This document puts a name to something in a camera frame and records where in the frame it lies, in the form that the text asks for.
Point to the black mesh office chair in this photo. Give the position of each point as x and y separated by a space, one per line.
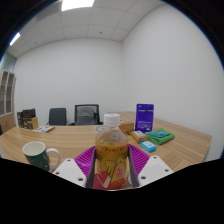
86 115

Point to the large square ceiling light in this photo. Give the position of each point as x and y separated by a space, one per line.
77 4

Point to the dark padded office chair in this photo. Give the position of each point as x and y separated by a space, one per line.
57 116

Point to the tan flat packet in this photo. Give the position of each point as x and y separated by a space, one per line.
138 136

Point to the yellow-labelled drink bottle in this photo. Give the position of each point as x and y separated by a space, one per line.
111 153

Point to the orange-brown cardboard box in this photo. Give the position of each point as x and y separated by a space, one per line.
127 127

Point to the grey ceiling air vent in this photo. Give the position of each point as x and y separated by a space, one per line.
48 11

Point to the green and white mug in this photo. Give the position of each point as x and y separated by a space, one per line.
37 156

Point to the large dark brown box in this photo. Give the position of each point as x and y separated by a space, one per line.
30 118

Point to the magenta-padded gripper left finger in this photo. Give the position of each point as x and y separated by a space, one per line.
68 170

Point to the wooden glass-door cabinet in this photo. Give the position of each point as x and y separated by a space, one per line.
6 100

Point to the small blue box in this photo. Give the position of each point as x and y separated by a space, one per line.
148 146

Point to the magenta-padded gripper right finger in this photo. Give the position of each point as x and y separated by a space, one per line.
156 169

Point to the white printed leaflet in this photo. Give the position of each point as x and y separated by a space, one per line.
43 128

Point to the purple upright box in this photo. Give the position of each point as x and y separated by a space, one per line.
144 117

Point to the small dark brown box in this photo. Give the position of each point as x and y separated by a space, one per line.
20 119

